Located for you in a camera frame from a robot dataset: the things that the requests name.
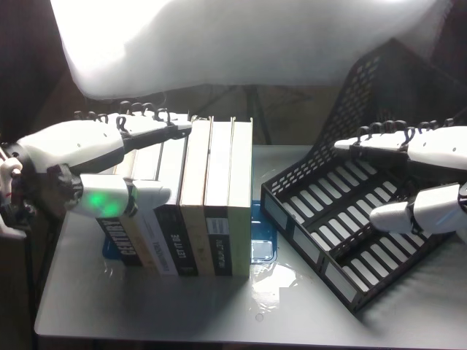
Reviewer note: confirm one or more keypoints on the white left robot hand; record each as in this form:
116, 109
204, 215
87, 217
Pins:
73, 146

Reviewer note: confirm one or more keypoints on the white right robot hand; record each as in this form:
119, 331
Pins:
438, 146

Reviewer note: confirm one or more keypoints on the plain cream book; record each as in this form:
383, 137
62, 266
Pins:
239, 237

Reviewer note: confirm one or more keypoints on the black Century book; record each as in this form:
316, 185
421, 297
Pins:
116, 240

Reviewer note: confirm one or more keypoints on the cream spine book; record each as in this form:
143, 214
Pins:
140, 244

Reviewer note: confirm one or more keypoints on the black Let It Be book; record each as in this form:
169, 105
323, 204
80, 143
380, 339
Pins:
182, 248

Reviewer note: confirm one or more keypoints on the tan spine book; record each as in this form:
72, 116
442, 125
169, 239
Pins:
198, 240

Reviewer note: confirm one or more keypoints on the black perforated file tray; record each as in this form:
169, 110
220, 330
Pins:
322, 259

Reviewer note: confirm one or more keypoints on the black book with grey label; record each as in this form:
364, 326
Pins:
219, 233

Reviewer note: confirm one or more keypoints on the white cloth backdrop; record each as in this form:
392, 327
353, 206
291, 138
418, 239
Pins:
219, 43

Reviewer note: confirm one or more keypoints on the black backdrop stand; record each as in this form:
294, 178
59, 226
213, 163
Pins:
261, 116

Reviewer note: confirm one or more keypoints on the blue plastic tray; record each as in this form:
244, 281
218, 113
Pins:
262, 226

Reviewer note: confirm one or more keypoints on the clear crinkled plastic film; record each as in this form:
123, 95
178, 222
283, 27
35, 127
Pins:
270, 288

